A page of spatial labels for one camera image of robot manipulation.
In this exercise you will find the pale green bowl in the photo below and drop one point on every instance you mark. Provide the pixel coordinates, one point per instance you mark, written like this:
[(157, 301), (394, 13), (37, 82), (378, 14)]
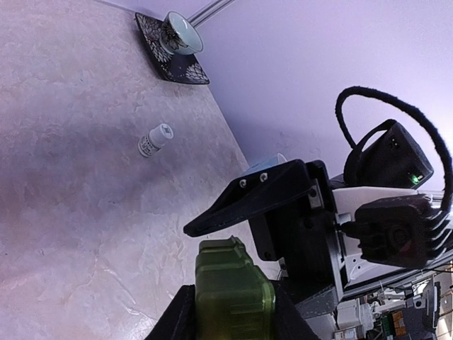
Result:
[(178, 36)]

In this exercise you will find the green pill organizer box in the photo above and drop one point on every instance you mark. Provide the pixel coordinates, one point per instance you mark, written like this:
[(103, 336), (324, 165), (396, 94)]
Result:
[(233, 298)]

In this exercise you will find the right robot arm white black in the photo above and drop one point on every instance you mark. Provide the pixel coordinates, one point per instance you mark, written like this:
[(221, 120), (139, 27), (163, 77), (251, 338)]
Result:
[(345, 236)]

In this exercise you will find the light blue mug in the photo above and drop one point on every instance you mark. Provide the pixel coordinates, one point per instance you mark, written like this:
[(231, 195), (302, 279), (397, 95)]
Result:
[(268, 163)]

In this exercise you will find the black patterned tray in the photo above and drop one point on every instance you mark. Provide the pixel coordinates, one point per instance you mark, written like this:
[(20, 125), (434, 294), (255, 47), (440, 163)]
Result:
[(182, 69)]

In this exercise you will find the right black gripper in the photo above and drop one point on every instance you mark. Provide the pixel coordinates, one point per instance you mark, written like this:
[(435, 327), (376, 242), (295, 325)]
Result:
[(293, 220)]

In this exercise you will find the white pill bottle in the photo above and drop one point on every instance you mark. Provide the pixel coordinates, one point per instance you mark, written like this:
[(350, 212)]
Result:
[(155, 140)]

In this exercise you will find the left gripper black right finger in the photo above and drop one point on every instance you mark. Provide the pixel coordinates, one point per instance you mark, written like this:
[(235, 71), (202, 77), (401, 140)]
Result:
[(287, 322)]

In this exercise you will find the right aluminium frame post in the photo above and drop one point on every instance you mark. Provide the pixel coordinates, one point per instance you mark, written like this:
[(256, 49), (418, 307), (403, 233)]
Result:
[(208, 11)]

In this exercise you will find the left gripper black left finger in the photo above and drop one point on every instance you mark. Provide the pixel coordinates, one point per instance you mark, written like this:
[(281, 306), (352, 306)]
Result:
[(178, 322)]

